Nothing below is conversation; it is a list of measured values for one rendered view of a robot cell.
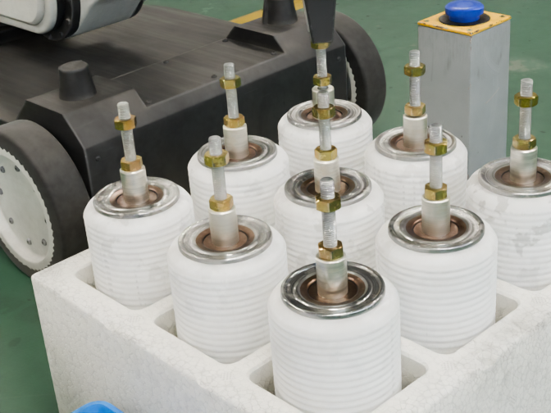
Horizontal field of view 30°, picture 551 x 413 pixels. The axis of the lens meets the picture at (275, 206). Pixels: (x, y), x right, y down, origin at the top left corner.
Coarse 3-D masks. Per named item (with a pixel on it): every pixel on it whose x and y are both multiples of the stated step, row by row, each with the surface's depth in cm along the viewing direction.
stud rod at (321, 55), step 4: (316, 52) 100; (320, 52) 100; (324, 52) 100; (316, 56) 101; (320, 56) 100; (324, 56) 101; (316, 60) 101; (320, 60) 101; (324, 60) 101; (316, 64) 101; (320, 64) 101; (324, 64) 101; (316, 68) 101; (320, 68) 101; (324, 68) 101; (320, 72) 101; (324, 72) 101; (320, 76) 101; (324, 76) 101; (320, 88) 102; (324, 88) 102
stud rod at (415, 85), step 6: (414, 54) 91; (414, 60) 92; (414, 66) 92; (414, 78) 92; (420, 78) 93; (414, 84) 93; (420, 84) 93; (414, 90) 93; (420, 90) 93; (414, 96) 93; (420, 96) 94; (414, 102) 94; (420, 102) 94
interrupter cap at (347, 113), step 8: (304, 104) 106; (336, 104) 105; (344, 104) 105; (352, 104) 105; (288, 112) 104; (296, 112) 104; (304, 112) 104; (336, 112) 104; (344, 112) 104; (352, 112) 103; (360, 112) 103; (288, 120) 103; (296, 120) 102; (304, 120) 102; (312, 120) 102; (336, 120) 102; (344, 120) 102; (352, 120) 101; (304, 128) 101; (312, 128) 101; (336, 128) 100
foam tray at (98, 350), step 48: (48, 288) 92; (48, 336) 95; (96, 336) 88; (144, 336) 83; (480, 336) 80; (528, 336) 80; (96, 384) 92; (144, 384) 84; (192, 384) 78; (240, 384) 77; (432, 384) 75; (480, 384) 77; (528, 384) 83
